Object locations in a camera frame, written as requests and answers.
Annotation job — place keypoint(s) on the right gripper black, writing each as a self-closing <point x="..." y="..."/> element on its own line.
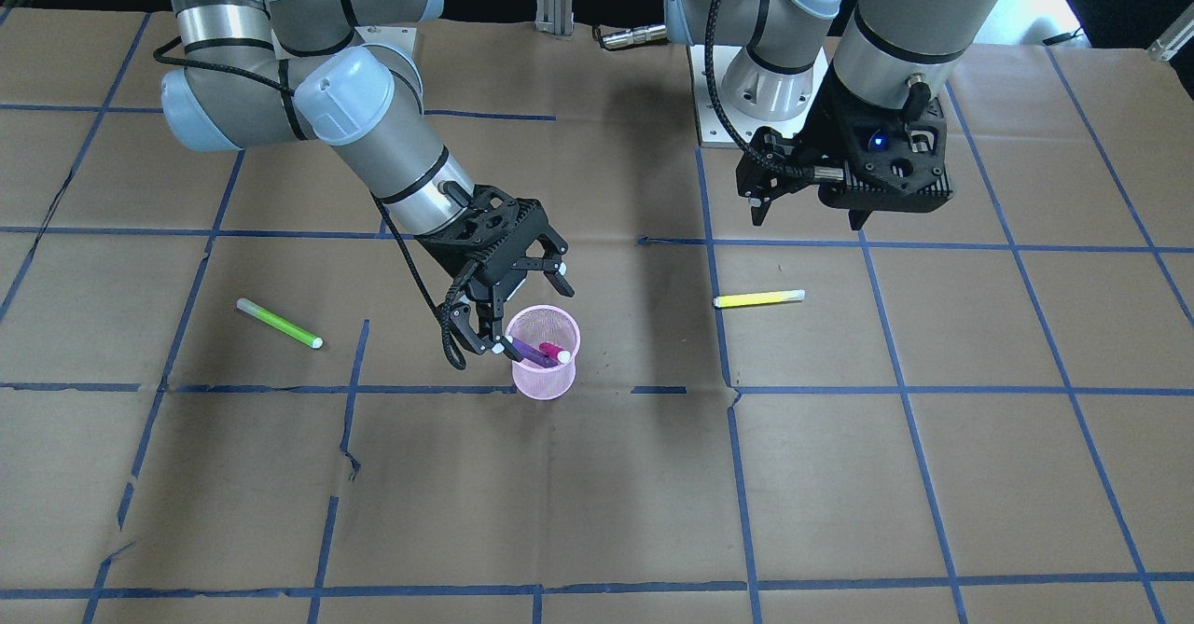
<point x="454" y="261"/>

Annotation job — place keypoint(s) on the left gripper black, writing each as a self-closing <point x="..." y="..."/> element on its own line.
<point x="825" y="135"/>

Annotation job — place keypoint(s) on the purple pen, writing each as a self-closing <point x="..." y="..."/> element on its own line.
<point x="529" y="353"/>

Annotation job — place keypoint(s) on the pink pen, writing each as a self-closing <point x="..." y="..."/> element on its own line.
<point x="555" y="352"/>

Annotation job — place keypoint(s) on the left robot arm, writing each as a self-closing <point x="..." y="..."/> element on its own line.
<point x="876" y="48"/>

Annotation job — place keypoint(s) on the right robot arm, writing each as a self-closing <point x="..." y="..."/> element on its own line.
<point x="264" y="72"/>

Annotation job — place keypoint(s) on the pink mesh cup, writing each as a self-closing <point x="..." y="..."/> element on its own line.
<point x="547" y="339"/>

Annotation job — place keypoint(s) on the yellow pen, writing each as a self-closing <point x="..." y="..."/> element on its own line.
<point x="749" y="300"/>

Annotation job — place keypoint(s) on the green pen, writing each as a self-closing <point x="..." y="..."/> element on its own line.
<point x="306" y="337"/>

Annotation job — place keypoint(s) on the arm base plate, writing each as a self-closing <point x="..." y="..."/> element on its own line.
<point x="401" y="37"/>
<point x="751" y="97"/>

